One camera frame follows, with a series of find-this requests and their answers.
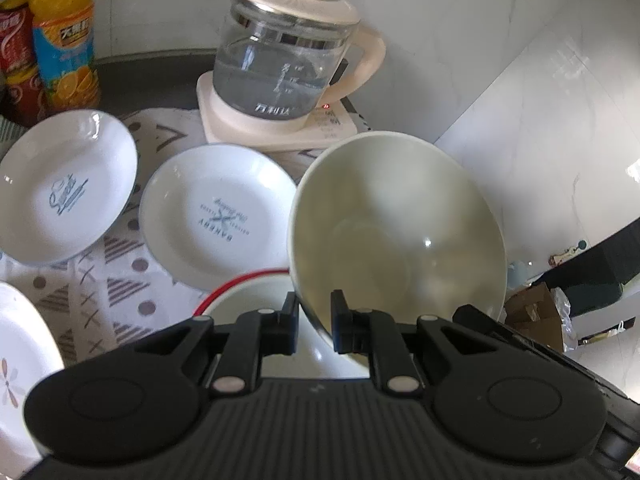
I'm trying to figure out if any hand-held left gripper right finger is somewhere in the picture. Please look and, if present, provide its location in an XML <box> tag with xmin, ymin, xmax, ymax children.
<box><xmin>331</xmin><ymin>289</ymin><xmax>501</xmax><ymax>396</ymax></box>

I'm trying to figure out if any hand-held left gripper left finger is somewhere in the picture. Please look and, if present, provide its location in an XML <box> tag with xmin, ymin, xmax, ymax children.
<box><xmin>127</xmin><ymin>290</ymin><xmax>301</xmax><ymax>396</ymax></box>

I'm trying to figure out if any red-rimmed white bowl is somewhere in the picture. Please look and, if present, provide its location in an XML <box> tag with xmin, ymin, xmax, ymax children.
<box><xmin>202</xmin><ymin>267</ymin><xmax>371</xmax><ymax>381</ymax></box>

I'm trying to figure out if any cream ceramic bowl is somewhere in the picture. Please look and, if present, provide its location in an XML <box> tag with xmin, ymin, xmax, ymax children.
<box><xmin>287</xmin><ymin>131</ymin><xmax>508</xmax><ymax>368</ymax></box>

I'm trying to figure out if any white plate with block print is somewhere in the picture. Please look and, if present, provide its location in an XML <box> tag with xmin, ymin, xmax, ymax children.
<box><xmin>139</xmin><ymin>144</ymin><xmax>299</xmax><ymax>292</ymax></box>

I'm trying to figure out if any white patterned table mat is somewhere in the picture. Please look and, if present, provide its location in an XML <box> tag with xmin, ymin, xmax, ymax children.
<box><xmin>0</xmin><ymin>107</ymin><xmax>341</xmax><ymax>366</ymax></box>

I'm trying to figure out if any cardboard box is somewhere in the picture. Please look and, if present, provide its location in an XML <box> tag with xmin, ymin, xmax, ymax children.
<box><xmin>504</xmin><ymin>282</ymin><xmax>566</xmax><ymax>353</ymax></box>

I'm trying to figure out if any cream kettle base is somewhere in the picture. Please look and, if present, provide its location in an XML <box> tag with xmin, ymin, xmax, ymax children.
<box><xmin>196</xmin><ymin>72</ymin><xmax>368</xmax><ymax>152</ymax></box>

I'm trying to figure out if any clear plastic bag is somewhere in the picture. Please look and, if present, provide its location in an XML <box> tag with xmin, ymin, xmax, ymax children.
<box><xmin>550</xmin><ymin>287</ymin><xmax>577</xmax><ymax>356</ymax></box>

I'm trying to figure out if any glass kettle with cream lid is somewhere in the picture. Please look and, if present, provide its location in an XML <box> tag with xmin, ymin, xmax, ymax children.
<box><xmin>212</xmin><ymin>0</ymin><xmax>387</xmax><ymax>117</ymax></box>

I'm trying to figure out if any white plate with script print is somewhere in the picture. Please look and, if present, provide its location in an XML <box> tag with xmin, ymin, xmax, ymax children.
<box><xmin>0</xmin><ymin>109</ymin><xmax>139</xmax><ymax>266</ymax></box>

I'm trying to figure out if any dark cabinet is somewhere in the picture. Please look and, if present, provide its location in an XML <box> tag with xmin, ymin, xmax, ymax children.
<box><xmin>547</xmin><ymin>215</ymin><xmax>640</xmax><ymax>318</ymax></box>

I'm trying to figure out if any white plate with floral print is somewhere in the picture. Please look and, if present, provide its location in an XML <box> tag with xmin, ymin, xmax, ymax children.
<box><xmin>0</xmin><ymin>281</ymin><xmax>66</xmax><ymax>466</ymax></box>

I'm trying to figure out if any orange juice bottle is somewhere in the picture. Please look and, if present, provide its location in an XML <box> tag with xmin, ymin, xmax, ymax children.
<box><xmin>28</xmin><ymin>0</ymin><xmax>101</xmax><ymax>111</ymax></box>

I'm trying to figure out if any red drink can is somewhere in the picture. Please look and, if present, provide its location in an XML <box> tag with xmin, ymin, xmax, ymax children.
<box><xmin>0</xmin><ymin>0</ymin><xmax>48</xmax><ymax>126</ymax></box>

